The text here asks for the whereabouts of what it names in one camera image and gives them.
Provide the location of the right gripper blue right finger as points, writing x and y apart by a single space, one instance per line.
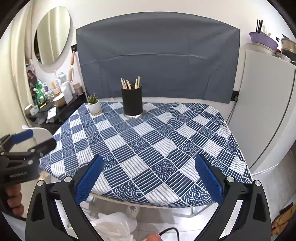
253 220

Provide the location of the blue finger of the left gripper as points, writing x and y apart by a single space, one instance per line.
43 148
8 141

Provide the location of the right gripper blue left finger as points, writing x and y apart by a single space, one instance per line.
43 219

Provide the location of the person left hand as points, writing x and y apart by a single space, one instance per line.
15 199

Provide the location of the person right hand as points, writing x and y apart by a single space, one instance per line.
154 237

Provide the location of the white round chair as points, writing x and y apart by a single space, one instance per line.
39 134

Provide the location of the yellow cloth on floor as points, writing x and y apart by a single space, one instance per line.
282 220

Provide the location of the black side shelf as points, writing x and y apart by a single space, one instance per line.
62 113

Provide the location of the beige ceramic bowl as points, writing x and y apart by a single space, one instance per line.
59 101

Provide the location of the white box on shelf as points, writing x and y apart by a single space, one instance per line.
66 89

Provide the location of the small potted succulent plant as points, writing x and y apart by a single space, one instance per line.
94 105

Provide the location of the white plastic bag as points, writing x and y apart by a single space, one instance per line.
116 226

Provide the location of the wooden brush hanging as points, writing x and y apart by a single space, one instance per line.
70 72

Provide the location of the black cylindrical utensil holder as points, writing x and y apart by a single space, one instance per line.
132 100

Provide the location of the blue white patterned tablecloth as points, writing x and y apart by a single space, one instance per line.
148 160

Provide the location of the grey backdrop cloth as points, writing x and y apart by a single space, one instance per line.
174 54

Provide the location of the steel pot on fridge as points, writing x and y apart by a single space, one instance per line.
288 48

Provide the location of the purple colander bowl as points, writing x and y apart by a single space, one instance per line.
263 39

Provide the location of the black chopsticks in colander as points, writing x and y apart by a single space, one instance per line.
259 25

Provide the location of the oval wall mirror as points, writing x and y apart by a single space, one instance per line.
51 35

